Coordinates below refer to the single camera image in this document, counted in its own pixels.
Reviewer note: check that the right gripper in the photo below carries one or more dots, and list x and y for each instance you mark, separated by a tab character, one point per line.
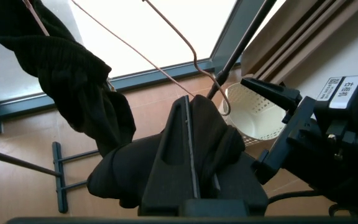
315	161

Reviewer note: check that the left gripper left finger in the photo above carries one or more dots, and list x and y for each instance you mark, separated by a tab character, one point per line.
172	183

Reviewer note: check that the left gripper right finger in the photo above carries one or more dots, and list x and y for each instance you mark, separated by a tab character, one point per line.
244	183

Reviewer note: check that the black T-shirt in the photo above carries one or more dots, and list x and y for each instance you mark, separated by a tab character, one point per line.
126	168

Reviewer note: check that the white laundry basket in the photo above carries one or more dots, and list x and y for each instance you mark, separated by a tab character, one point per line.
253	118

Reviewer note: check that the black clothes rack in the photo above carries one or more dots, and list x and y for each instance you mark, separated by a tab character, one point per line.
244	40

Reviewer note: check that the brown curtain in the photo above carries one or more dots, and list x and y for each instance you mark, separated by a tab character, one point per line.
291	37

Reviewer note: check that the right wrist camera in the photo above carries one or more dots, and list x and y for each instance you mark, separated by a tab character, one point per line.
343	93

